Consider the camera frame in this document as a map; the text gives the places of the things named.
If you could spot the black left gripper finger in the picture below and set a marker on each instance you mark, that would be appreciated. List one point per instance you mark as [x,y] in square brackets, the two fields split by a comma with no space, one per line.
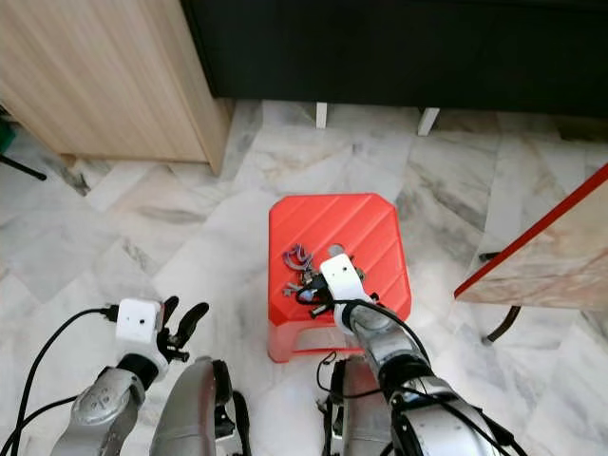
[193,323]
[169,312]

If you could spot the bunch of metal keys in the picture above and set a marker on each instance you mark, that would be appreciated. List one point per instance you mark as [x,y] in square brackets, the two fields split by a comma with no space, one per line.
[297,256]

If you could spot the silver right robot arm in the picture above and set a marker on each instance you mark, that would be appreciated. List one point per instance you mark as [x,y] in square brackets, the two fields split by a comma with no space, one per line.
[385,337]

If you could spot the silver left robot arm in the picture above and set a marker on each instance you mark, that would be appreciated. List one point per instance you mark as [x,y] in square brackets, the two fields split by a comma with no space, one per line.
[100,408]

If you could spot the silver left robot leg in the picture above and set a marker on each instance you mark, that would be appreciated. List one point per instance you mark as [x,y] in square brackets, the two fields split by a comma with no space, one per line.
[190,408]

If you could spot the silver robot leg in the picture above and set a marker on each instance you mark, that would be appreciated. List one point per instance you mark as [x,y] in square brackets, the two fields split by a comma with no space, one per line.
[190,408]
[361,418]

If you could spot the red plastic stool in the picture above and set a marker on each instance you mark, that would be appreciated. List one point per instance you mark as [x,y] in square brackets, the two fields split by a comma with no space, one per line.
[351,223]

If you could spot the silver right robot leg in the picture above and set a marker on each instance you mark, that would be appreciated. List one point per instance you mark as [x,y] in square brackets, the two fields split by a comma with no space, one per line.
[361,418]

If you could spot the black tripod stand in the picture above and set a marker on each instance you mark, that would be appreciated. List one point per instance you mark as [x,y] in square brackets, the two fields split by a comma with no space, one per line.
[24,169]

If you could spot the marble top table black legs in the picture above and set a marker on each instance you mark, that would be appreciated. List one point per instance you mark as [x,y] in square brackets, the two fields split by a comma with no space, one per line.
[551,256]

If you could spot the green plastic basin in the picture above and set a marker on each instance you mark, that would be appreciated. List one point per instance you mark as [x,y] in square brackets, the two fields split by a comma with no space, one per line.
[5,136]

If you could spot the light wooden cabinet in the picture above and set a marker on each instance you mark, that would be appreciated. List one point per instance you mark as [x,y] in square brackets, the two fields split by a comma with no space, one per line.
[104,76]

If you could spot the black low sideboard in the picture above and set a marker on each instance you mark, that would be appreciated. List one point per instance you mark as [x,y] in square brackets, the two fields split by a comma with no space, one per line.
[399,52]

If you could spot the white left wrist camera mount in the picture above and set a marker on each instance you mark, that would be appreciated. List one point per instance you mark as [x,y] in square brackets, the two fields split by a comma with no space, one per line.
[138,320]

